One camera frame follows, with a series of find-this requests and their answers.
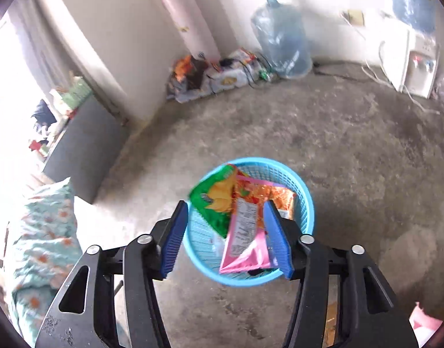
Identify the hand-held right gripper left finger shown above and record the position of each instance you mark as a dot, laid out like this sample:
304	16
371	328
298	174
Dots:
173	243

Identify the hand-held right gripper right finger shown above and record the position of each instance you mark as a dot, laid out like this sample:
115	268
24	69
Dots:
280	246

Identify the blue plastic wastebasket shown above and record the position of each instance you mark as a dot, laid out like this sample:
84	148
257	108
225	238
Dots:
204	239

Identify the pink snack packet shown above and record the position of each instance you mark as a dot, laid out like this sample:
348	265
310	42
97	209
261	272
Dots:
243	246

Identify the orange snack packet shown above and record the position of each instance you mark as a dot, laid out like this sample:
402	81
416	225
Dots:
276	195

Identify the green chip bag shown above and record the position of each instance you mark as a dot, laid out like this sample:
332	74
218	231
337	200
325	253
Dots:
211	203

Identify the wooden board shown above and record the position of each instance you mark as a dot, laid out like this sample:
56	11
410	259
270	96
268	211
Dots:
330	319

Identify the grey cabinet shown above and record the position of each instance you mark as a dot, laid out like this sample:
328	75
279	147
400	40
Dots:
84	145

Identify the floral print blanket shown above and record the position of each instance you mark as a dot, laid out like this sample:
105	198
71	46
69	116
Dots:
40	232

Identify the pink blanket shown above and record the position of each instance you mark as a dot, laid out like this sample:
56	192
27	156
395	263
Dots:
423	324

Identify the orange black tool bag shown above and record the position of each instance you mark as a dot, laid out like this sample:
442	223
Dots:
194	74

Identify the green plastic basket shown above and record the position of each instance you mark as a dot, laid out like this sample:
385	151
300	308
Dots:
77	90

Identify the empty clear water jug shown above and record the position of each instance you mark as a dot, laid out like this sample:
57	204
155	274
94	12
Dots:
280	40

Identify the white printed roll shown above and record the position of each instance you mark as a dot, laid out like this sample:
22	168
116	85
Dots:
185	18

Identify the white water dispenser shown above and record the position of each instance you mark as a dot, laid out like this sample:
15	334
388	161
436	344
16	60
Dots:
414	65

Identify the grey curtain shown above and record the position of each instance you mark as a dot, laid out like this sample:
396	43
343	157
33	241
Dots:
40	40

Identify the blue water dispenser bottle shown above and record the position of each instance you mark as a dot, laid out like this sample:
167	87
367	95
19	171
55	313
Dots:
412	0

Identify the wall socket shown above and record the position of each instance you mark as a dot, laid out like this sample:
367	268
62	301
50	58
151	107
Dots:
355	18

